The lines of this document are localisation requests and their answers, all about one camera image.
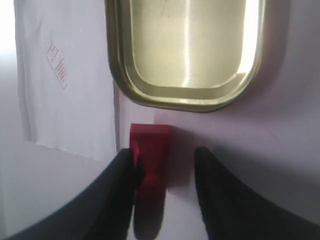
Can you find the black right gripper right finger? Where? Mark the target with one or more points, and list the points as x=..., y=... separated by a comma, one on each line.
x=231, y=210

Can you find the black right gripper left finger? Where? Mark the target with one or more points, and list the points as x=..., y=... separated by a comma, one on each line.
x=100, y=212

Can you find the red stamp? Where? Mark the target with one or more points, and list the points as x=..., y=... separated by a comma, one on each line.
x=150, y=144

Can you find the white paper sheet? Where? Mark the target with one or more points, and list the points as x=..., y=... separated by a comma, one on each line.
x=65, y=86

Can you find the gold tin lid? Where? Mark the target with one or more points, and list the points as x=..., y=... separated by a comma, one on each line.
x=185, y=55

